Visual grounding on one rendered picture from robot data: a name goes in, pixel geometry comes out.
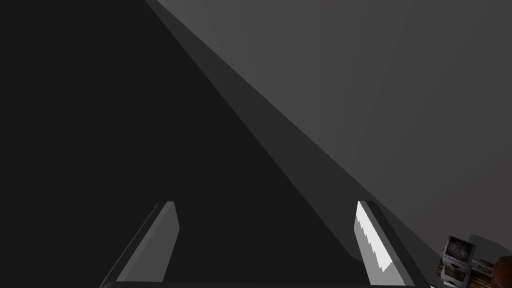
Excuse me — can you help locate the grey and brown cabinet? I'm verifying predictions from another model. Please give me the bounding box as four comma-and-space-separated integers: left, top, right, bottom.
435, 234, 512, 288

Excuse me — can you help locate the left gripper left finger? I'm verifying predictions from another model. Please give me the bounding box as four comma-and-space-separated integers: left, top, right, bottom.
100, 200, 181, 286

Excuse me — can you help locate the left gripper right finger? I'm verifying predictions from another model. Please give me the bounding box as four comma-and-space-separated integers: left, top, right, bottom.
353, 199, 431, 287

